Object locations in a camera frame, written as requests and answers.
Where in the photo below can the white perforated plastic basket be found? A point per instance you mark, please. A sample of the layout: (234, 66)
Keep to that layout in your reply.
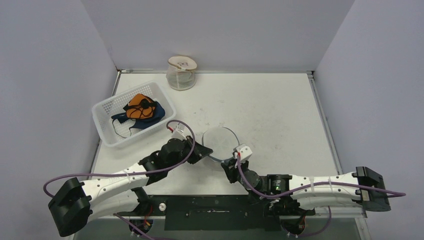
(109, 114)

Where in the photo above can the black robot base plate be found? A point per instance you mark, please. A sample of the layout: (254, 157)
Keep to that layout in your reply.
(217, 213)

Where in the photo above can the aluminium front frame rail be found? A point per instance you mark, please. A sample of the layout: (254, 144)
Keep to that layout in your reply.
(162, 205)

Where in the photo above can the navy blue bra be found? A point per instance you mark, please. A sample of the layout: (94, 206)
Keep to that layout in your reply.
(139, 123)

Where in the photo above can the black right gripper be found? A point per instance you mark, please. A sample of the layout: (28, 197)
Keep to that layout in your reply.
(228, 169)

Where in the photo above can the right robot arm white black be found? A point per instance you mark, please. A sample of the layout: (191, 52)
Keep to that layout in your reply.
(291, 194)

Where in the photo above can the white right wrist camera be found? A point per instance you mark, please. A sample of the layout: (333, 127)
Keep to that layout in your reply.
(242, 153)

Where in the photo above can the white mesh bag beige trim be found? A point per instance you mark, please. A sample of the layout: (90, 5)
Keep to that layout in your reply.
(181, 72)

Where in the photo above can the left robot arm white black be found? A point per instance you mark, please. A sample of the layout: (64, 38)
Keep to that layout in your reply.
(78, 202)

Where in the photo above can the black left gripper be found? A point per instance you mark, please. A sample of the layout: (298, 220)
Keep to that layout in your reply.
(200, 152)

